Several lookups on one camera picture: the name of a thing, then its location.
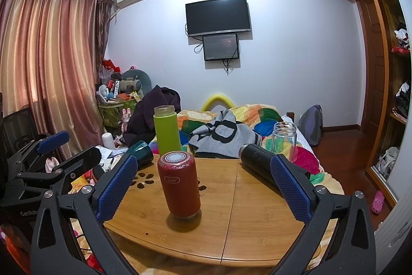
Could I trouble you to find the green woven basket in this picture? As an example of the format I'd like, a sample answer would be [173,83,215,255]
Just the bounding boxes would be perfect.
[98,103,139,128]

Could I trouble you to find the black mesh chair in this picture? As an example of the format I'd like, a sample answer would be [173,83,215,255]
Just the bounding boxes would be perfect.
[0,106,42,163]

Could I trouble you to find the black thermos bottle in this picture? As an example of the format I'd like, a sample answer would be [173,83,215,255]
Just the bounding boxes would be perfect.
[240,143,311,195]

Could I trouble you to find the small white bottle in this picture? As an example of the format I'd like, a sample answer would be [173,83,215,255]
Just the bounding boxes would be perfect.
[102,132,116,149]

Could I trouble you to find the grey white bag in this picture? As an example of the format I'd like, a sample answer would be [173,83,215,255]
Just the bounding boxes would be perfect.
[376,147,400,177]

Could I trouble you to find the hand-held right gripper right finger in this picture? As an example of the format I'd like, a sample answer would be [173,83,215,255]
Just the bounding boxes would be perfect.
[270,153,377,275]

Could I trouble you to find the dark green cup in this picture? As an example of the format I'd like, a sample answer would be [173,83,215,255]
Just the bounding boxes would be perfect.
[126,140,154,170]

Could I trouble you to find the black wall television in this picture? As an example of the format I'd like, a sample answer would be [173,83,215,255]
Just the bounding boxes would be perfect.
[185,0,252,38]

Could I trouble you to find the pink curtain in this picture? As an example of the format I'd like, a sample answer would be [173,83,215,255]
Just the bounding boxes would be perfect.
[0,0,113,163]

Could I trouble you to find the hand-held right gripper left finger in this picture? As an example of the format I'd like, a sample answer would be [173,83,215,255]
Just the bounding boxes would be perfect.
[30,153,139,275]

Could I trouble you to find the clear glass jar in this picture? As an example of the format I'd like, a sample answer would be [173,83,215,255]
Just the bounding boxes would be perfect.
[272,122,297,163]

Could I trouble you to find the grey plush toy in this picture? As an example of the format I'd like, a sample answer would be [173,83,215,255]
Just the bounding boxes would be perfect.
[121,69,153,95]

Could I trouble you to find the wooden wardrobe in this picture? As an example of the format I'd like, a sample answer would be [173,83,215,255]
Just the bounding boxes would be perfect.
[352,0,412,208]

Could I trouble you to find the pink clog shoe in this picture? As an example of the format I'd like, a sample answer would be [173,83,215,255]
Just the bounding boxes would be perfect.
[371,190,385,214]

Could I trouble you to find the red bag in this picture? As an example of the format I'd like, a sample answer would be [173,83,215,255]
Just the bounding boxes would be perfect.
[102,59,121,73]

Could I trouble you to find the pink rabbit toy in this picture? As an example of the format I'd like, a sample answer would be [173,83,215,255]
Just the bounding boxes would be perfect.
[121,107,131,131]

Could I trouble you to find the dark purple jacket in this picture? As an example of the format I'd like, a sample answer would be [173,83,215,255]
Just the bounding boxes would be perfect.
[124,85,181,147]

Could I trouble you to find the green bottle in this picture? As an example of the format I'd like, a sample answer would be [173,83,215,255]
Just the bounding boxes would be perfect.
[153,105,182,157]

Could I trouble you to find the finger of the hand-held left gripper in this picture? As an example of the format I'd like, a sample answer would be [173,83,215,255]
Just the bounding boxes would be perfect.
[6,130,71,173]
[15,147,102,196]

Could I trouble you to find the red thermos bottle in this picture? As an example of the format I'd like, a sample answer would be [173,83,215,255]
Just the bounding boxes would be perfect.
[157,150,202,218]

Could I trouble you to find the grey backpack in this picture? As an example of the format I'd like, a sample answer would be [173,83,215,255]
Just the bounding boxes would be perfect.
[298,105,323,147]

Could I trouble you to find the grey black patterned cloth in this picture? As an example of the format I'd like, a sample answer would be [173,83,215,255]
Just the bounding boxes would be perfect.
[188,108,258,157]

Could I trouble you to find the wooden door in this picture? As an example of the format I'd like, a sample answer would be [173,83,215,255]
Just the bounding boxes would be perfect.
[354,0,387,134]

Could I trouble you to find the small black wall monitor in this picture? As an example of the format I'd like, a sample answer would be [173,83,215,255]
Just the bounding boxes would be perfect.
[202,33,240,62]

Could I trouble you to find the colourful patchwork blanket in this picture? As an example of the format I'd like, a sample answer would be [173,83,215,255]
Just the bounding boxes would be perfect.
[175,104,345,198]

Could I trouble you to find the yellow curved pillow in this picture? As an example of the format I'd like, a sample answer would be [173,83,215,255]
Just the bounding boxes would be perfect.
[201,94,235,113]

